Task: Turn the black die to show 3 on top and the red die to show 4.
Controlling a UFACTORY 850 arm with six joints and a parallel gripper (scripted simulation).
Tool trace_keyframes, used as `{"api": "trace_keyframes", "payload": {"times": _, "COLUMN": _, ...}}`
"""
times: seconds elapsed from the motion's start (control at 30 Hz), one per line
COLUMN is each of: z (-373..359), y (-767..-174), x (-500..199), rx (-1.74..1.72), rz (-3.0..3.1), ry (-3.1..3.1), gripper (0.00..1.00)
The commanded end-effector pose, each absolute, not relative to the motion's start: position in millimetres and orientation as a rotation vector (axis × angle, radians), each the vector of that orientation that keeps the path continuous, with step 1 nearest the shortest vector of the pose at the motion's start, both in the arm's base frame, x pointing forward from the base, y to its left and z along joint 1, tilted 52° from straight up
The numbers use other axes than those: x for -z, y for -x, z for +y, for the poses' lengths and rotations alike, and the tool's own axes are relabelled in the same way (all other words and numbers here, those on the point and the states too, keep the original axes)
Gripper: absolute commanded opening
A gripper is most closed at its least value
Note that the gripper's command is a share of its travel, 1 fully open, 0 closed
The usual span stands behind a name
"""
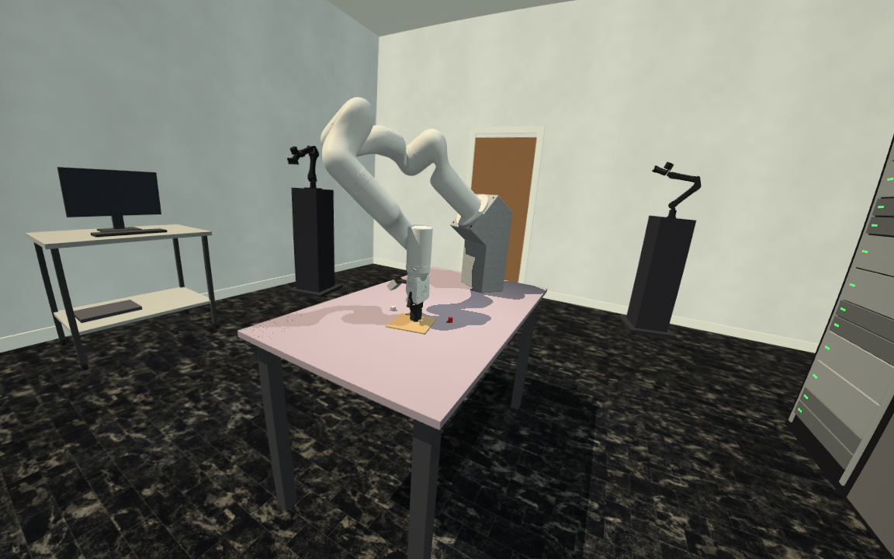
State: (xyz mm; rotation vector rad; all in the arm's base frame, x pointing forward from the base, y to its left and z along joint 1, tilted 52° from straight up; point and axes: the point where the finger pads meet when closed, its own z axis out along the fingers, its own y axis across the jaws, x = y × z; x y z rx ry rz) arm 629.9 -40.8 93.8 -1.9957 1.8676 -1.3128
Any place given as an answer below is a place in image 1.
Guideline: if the orange mat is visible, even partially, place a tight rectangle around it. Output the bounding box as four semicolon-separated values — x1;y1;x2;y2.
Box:
386;313;437;334

